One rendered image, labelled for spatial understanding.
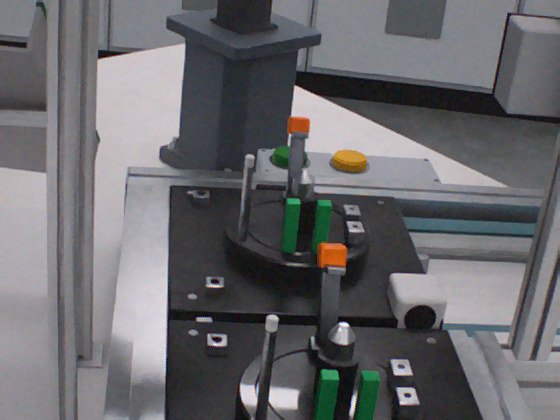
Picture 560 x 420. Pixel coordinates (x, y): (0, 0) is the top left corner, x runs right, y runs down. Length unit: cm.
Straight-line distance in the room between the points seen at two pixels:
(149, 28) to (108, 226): 290
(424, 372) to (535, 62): 26
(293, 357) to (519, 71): 28
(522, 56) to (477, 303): 33
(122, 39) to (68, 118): 344
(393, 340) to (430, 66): 327
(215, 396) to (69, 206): 18
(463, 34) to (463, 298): 306
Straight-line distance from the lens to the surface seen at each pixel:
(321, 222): 91
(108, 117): 152
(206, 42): 126
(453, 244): 111
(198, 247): 95
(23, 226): 121
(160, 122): 151
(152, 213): 103
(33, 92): 85
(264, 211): 99
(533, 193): 120
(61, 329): 76
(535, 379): 90
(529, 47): 79
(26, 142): 97
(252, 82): 126
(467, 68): 410
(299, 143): 99
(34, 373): 97
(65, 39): 66
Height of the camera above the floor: 144
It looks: 27 degrees down
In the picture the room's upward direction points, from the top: 7 degrees clockwise
